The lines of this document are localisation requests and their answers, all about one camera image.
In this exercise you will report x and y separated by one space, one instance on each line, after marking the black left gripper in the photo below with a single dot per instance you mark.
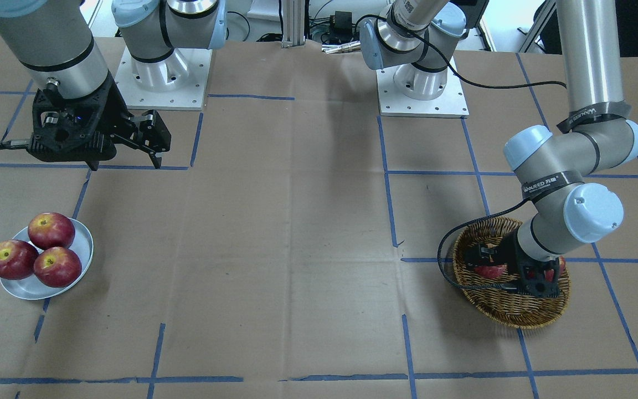
508 249

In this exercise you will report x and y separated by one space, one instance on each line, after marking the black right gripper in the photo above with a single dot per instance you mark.
116 112

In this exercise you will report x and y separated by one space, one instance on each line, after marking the red yellow apple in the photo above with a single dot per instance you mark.
491 272

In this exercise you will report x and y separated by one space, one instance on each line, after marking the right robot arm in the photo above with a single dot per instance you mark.
52 40

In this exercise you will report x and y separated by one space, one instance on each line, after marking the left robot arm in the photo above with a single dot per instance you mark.
419 38

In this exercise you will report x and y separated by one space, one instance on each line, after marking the dark red apple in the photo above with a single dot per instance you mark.
561 263

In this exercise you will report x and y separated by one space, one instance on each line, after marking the round wicker basket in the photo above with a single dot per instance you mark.
508 308

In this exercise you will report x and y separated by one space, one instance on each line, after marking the red apple on plate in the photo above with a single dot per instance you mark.
57 267
51 229
17 259

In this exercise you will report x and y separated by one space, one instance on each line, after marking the light blue plate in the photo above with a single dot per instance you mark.
31 288

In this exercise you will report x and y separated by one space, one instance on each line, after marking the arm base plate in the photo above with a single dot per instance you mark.
421 102
158 94

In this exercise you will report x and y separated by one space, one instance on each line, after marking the aluminium frame post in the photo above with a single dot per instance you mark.
293 15

